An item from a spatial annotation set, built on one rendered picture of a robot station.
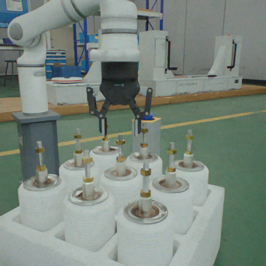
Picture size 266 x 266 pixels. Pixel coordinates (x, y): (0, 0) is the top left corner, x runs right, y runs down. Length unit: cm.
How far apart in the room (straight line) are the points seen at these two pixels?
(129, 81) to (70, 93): 214
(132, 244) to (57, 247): 14
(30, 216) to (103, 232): 15
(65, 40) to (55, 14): 610
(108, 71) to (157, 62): 270
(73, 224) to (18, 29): 70
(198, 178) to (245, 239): 32
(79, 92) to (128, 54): 223
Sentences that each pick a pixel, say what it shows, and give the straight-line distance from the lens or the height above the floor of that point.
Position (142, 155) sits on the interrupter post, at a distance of 71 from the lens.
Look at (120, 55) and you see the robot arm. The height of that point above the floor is 51.
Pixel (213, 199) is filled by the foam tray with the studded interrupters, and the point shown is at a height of 18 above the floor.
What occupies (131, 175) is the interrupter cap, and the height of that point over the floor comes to 25.
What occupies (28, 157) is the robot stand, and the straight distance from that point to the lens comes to 108.
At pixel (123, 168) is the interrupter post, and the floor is 27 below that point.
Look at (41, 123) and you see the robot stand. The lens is 105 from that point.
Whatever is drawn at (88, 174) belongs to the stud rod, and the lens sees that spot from 52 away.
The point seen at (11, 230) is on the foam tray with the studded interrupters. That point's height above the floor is 18.
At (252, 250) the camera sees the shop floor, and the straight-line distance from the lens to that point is 88.
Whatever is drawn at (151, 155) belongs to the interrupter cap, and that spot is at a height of 25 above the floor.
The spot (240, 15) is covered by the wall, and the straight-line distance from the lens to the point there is 659.
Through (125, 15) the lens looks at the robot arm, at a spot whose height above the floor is 58.
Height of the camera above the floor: 50
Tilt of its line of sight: 15 degrees down
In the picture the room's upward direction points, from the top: straight up
